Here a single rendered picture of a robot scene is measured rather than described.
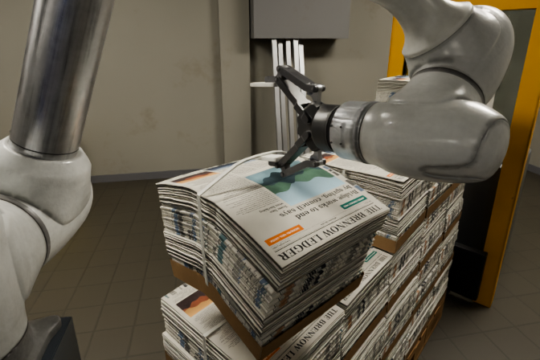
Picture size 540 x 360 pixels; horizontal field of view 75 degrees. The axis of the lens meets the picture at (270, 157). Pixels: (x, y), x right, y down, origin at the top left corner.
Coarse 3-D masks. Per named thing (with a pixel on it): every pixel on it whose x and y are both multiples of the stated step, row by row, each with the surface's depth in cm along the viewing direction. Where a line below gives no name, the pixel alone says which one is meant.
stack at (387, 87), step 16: (384, 80) 157; (400, 80) 152; (384, 96) 158; (448, 208) 153; (448, 224) 157; (448, 240) 167; (448, 256) 177; (432, 288) 165; (432, 304) 168; (432, 320) 177
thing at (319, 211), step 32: (256, 192) 64; (288, 192) 65; (320, 192) 67; (352, 192) 69; (224, 224) 59; (256, 224) 56; (288, 224) 57; (320, 224) 58; (352, 224) 60; (224, 256) 61; (256, 256) 54; (288, 256) 51; (320, 256) 55; (352, 256) 67; (224, 288) 63; (256, 288) 55; (288, 288) 54; (320, 288) 65; (256, 320) 57; (288, 320) 61
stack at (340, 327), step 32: (384, 256) 106; (416, 256) 130; (192, 288) 92; (384, 288) 109; (416, 288) 135; (192, 320) 82; (224, 320) 82; (320, 320) 82; (352, 320) 94; (384, 320) 114; (416, 320) 150; (192, 352) 85; (224, 352) 74; (288, 352) 74; (320, 352) 81; (384, 352) 123; (416, 352) 164
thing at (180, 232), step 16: (240, 160) 92; (256, 160) 86; (192, 176) 77; (208, 176) 74; (160, 192) 78; (176, 192) 71; (176, 208) 74; (192, 208) 67; (176, 224) 75; (192, 224) 69; (176, 240) 75; (192, 240) 70; (176, 256) 78; (192, 256) 70
